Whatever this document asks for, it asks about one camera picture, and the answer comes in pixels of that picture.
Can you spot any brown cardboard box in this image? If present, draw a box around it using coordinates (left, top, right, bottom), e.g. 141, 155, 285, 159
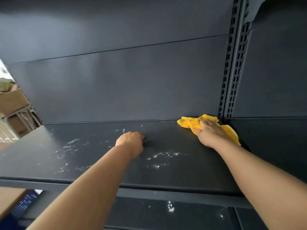
0, 88, 30, 116
0, 187, 27, 219

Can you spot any dark grey shelf back panel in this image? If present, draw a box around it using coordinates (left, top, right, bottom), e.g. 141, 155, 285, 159
0, 0, 236, 124

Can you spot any blue plastic crate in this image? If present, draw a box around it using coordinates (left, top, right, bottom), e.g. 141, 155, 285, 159
0, 190, 40, 230

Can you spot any person's left forearm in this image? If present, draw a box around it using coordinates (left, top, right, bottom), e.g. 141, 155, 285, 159
26, 145, 135, 230

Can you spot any dark grey metal shelf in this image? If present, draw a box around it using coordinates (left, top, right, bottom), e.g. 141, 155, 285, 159
228, 116, 307, 183
14, 189, 243, 230
0, 118, 245, 204

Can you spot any dark grey slotted shelf upright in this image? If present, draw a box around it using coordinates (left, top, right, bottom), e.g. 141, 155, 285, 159
218, 0, 252, 122

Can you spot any person's left hand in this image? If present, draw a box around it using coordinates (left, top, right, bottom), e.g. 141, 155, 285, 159
115, 131, 145, 159

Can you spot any yellow cleaning cloth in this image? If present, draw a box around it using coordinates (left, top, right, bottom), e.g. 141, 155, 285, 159
177, 114, 241, 146

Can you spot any person's right hand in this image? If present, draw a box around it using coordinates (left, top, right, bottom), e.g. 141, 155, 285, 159
194, 119, 228, 149

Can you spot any person's right forearm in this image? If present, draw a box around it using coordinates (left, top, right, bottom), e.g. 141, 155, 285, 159
212, 138, 307, 230

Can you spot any grey metal storage rack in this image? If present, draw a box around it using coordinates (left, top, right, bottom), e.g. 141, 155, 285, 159
0, 105, 43, 142

